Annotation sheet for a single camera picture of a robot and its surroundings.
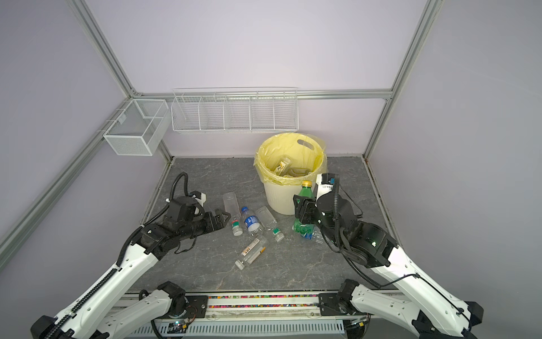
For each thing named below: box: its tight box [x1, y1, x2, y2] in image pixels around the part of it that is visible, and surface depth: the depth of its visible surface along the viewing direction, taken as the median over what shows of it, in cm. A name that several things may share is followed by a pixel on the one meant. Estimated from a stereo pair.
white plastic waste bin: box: [253, 132, 328, 216], surface depth 91 cm
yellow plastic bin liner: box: [254, 132, 329, 186], surface depth 91 cm
